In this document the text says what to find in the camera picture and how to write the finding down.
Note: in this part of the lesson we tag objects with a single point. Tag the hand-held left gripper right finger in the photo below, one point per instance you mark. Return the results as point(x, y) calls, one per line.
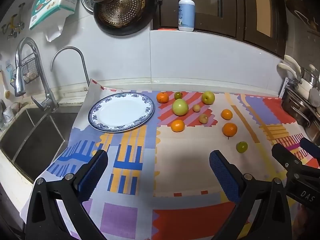
point(225, 177)

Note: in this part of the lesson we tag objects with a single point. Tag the blue and white patterned plate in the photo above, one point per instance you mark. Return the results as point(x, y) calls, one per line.
point(121, 112)

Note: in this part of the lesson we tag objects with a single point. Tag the orange strip on sill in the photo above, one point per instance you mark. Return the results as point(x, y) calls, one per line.
point(168, 28)

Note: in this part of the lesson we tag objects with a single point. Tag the colourful patterned tablecloth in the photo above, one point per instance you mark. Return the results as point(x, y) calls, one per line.
point(180, 175)

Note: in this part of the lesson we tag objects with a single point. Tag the small green fruit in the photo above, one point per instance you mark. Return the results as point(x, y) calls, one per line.
point(242, 147)
point(178, 95)

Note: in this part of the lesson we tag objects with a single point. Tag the large chrome faucet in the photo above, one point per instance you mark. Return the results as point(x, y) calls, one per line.
point(37, 62)

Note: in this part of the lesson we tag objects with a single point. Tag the white pump soap bottle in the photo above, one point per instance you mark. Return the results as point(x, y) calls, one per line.
point(186, 12)

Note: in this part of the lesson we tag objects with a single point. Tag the small yellowish fruit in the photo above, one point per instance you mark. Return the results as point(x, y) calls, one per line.
point(196, 108)
point(203, 118)

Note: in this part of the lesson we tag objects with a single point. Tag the thin gooseneck faucet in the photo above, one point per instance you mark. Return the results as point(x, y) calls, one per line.
point(72, 48)

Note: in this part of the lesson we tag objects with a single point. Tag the white paper sheet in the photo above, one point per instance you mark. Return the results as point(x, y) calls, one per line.
point(56, 28)

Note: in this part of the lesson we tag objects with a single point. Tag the medium green apple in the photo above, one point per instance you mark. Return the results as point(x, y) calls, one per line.
point(208, 97)

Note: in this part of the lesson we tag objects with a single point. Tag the teal and white tissue pack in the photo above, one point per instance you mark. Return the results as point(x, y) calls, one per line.
point(55, 2)

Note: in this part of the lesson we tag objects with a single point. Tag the stainless steel sink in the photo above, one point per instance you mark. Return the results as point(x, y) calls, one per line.
point(32, 135)

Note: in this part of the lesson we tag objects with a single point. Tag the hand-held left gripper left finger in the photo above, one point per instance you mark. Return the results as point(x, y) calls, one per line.
point(93, 175)

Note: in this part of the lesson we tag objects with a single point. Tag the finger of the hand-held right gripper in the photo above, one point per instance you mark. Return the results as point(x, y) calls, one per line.
point(311, 147)
point(285, 155)

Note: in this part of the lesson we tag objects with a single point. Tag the black wok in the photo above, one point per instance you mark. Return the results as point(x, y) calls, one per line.
point(147, 17)

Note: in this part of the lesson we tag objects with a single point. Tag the large green apple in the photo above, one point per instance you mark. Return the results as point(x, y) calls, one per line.
point(180, 107)

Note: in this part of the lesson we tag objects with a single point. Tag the dark brown window frame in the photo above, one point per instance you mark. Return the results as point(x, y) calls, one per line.
point(237, 10)

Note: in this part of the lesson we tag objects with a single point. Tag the orange tangerine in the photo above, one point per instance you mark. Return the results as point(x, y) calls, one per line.
point(226, 114)
point(229, 129)
point(162, 97)
point(177, 126)

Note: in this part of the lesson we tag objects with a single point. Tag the yellow wall hook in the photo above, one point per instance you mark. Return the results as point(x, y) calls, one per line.
point(12, 25)

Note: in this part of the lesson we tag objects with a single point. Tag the golden perforated strainer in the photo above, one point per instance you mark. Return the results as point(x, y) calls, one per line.
point(122, 10)

